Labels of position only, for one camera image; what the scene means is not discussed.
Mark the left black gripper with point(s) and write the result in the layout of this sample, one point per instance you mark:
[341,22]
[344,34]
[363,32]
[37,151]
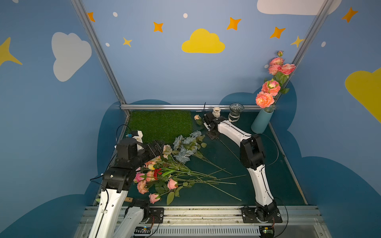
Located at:
[155,148]

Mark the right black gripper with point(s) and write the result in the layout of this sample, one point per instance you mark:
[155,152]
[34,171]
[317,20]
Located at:
[209,121]

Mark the peach rosebud stem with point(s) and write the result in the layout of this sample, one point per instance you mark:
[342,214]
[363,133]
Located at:
[200,123]

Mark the blue grey fabric flowers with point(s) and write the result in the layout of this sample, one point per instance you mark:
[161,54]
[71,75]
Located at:
[185,147]

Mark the two-bloom coral rose stem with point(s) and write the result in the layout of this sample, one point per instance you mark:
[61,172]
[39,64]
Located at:
[266,97]

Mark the pink rose spray stem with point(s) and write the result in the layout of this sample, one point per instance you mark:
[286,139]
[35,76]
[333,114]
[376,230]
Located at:
[275,68]

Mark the coral pink rose stem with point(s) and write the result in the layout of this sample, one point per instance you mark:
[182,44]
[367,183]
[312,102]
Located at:
[287,69]

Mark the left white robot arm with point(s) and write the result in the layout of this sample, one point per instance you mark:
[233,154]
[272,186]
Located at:
[116,183]

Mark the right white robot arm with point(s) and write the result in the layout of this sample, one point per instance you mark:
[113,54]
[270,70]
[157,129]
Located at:
[252,156]

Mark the white ribbed ceramic vase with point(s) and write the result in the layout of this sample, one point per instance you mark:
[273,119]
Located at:
[216,112]

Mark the clear glass vase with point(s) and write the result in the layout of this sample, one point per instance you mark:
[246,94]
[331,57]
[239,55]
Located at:
[235,111]

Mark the teal cylinder vase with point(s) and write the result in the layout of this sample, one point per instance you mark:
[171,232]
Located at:
[261,121]

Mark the red flower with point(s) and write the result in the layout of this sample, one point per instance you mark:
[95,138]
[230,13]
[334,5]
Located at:
[157,173]

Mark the pink flower bouquet pile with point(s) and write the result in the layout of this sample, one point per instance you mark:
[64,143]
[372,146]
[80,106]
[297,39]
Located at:
[175,177]

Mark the green artificial grass mat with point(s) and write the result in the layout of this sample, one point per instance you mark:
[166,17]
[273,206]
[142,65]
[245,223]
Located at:
[161,125]

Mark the green toy garden fork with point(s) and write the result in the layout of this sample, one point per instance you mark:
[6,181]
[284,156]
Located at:
[129,199]

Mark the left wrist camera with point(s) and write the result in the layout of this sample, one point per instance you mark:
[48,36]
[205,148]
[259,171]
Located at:
[138,135]

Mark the horizontal aluminium frame bar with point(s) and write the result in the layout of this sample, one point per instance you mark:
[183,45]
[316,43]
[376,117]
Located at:
[198,107]

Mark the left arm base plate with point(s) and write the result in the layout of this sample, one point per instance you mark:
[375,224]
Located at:
[153,215]

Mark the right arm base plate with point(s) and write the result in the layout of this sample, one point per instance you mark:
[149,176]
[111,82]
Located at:
[261,215]

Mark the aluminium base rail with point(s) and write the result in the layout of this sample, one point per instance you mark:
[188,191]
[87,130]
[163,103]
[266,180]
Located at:
[220,222]

